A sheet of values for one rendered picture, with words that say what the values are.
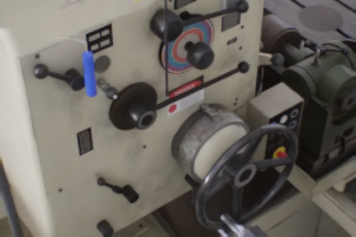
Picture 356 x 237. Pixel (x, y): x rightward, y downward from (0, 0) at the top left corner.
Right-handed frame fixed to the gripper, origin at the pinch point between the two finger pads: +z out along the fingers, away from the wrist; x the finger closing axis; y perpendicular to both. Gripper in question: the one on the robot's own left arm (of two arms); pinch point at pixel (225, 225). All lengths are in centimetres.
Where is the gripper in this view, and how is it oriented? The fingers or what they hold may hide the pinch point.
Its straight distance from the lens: 216.3
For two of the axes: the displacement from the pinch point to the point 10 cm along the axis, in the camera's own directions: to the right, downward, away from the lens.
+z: -5.9, -5.5, 5.9
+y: -7.3, 0.5, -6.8
